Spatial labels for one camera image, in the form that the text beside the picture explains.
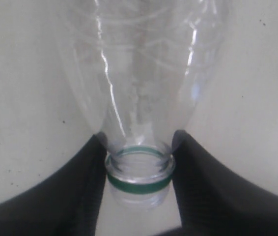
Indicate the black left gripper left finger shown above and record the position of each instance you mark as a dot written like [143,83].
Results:
[65,204]

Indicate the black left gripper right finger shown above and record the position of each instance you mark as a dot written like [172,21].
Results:
[213,200]

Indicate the clear plastic bottle green label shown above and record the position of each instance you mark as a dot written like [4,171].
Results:
[137,68]

